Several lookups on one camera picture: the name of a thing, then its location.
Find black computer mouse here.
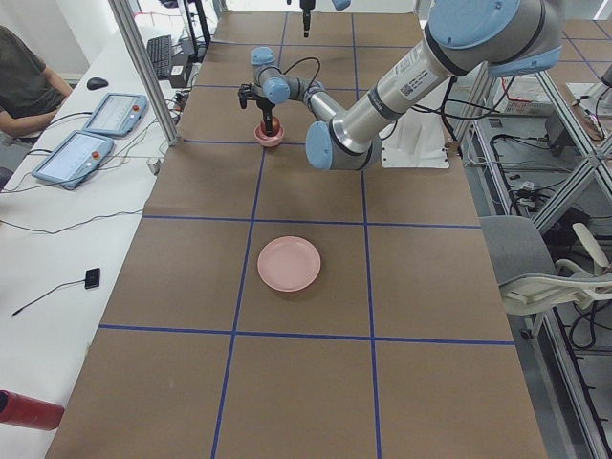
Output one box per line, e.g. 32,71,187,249
86,77,109,91

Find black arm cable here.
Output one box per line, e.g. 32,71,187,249
281,56,322,97

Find black keyboard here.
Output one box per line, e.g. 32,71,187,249
146,34,172,80

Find white camera mast base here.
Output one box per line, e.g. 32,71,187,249
380,111,449,169

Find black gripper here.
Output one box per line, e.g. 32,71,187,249
299,0,314,37
257,98,274,134

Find aluminium frame post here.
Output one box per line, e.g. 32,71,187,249
108,0,179,146

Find small black pad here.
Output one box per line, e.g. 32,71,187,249
84,268,101,290

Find red apple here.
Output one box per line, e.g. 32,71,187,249
260,119,280,137

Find grey white office chair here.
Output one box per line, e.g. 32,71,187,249
480,215,611,339

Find pink bowl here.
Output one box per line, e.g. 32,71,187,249
253,124,285,148

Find blue teach pendant near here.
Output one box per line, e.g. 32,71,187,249
32,130,115,189

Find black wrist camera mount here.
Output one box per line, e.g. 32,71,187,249
237,83,260,110

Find blue teach pendant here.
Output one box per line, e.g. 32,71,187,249
83,93,148,138
32,130,115,189

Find red bottle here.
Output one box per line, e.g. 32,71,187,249
1,390,64,431

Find pink plate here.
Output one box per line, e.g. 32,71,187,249
257,236,321,293

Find seated person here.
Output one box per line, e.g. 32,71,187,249
1,26,73,139

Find blue teach pendant far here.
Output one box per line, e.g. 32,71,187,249
83,93,148,138

